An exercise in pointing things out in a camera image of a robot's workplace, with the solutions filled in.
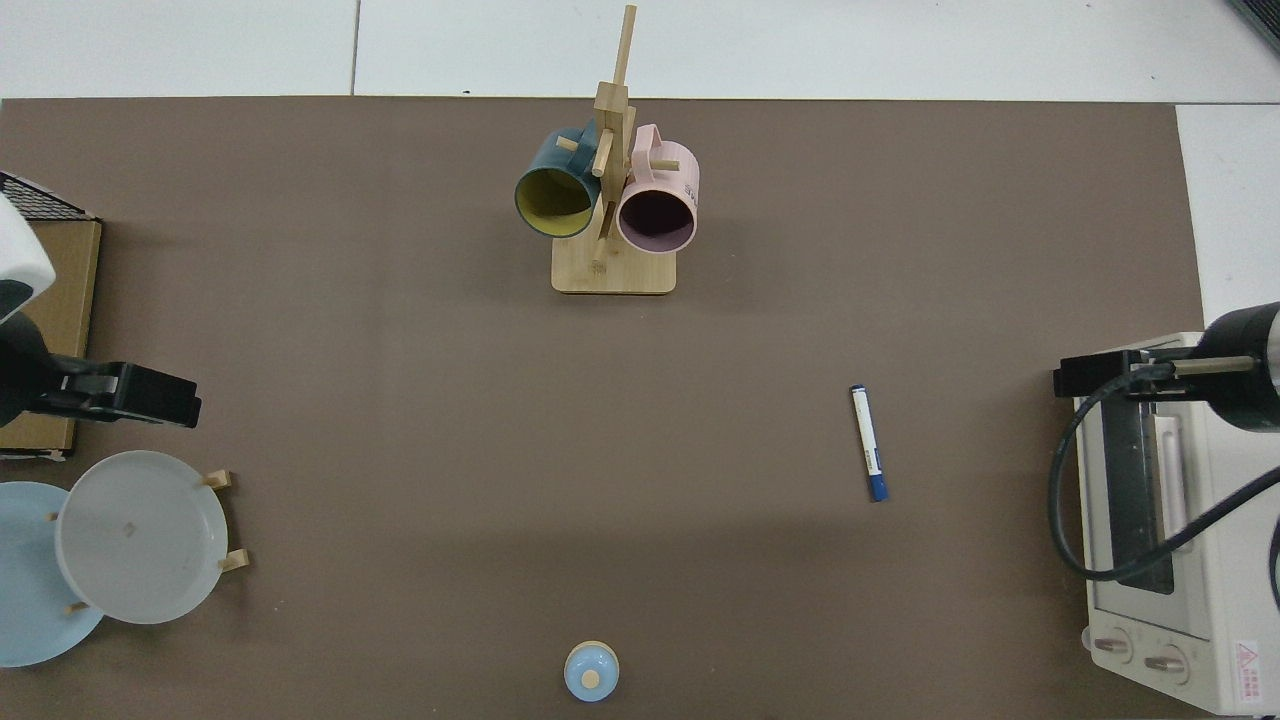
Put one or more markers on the blue and white marker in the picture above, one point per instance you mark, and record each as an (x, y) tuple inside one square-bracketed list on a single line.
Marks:
[(868, 440)]

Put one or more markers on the grey plate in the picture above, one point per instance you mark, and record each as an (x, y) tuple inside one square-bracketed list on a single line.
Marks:
[(140, 540)]

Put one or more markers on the wooden plate rack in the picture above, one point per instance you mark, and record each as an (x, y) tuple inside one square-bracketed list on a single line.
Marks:
[(235, 561)]

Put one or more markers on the pale toaster oven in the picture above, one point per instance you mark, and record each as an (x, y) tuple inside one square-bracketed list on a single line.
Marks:
[(1215, 560)]

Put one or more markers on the light blue plate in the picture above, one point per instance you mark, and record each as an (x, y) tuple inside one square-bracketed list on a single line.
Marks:
[(30, 590)]

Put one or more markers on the dark grey panel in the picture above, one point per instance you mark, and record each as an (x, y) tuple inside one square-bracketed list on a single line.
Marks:
[(1262, 20)]

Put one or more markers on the brown table cloth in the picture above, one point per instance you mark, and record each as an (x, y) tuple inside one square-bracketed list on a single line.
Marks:
[(500, 450)]

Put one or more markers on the dark teal cup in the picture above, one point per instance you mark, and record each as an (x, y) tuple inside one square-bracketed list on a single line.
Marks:
[(555, 190)]

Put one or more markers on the pink cup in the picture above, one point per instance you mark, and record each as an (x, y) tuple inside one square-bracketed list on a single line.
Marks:
[(660, 195)]

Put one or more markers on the wooden cup stand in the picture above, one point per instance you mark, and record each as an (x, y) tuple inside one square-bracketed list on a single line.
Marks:
[(612, 265)]

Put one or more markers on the small blue round bell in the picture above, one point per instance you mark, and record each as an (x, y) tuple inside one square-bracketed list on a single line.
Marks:
[(591, 672)]

